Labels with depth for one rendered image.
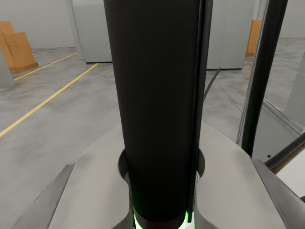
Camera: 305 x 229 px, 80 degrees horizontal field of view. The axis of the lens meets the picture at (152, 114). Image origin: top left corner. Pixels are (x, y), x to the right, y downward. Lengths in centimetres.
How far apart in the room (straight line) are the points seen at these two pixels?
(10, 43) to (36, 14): 633
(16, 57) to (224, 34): 694
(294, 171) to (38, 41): 1453
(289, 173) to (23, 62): 815
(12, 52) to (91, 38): 277
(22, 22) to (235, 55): 1264
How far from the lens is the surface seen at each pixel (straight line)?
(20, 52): 824
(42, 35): 1442
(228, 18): 580
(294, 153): 33
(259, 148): 152
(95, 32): 751
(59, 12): 1367
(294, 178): 54
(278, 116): 131
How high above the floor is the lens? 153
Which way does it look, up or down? 28 degrees down
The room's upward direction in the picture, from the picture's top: 3 degrees counter-clockwise
